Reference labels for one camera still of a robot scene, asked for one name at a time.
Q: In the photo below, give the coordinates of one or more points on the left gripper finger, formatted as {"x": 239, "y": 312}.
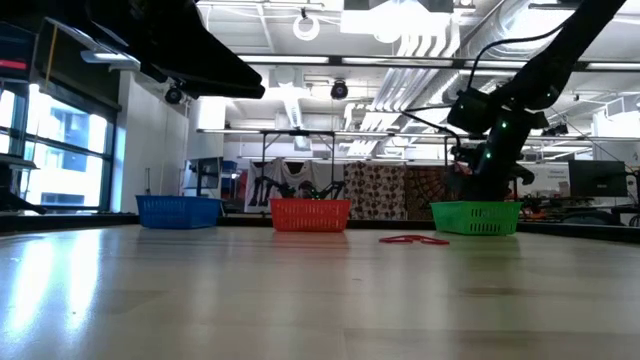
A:
{"x": 200, "y": 45}
{"x": 225, "y": 91}

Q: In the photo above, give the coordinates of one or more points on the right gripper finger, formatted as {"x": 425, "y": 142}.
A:
{"x": 475, "y": 190}
{"x": 497, "y": 190}

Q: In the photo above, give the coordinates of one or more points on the black background robot arm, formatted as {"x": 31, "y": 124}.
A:
{"x": 327, "y": 191}
{"x": 265, "y": 187}

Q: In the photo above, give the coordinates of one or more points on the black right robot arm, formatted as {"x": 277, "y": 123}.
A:
{"x": 560, "y": 55}

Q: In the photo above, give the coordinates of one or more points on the green plastic basket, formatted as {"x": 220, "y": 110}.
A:
{"x": 475, "y": 218}

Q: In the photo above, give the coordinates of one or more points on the dark patterned cloth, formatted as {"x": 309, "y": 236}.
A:
{"x": 425, "y": 192}

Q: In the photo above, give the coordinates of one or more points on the long ceiling light strip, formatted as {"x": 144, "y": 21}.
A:
{"x": 285, "y": 59}

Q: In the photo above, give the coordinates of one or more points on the blue storage bin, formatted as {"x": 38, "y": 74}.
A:
{"x": 230, "y": 167}

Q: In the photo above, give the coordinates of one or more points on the black monitor cart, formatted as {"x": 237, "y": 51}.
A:
{"x": 205, "y": 172}

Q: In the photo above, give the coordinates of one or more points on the black computer monitor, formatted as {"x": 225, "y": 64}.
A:
{"x": 15, "y": 50}

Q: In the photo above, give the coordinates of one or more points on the brown dotted cloth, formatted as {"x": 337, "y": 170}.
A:
{"x": 375, "y": 190}

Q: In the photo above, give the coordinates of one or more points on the black desktop monitor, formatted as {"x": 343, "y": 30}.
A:
{"x": 597, "y": 177}

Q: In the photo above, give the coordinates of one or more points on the grey draped cloth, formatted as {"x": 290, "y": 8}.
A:
{"x": 295, "y": 172}

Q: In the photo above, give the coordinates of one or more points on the blue plastic basket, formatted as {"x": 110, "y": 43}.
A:
{"x": 177, "y": 212}

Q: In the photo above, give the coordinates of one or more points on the red plastic basket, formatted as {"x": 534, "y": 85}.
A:
{"x": 310, "y": 215}

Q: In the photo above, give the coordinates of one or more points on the black ceiling dome camera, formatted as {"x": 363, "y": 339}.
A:
{"x": 339, "y": 91}
{"x": 173, "y": 95}

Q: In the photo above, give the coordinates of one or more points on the black metal table frame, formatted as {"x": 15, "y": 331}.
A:
{"x": 75, "y": 220}

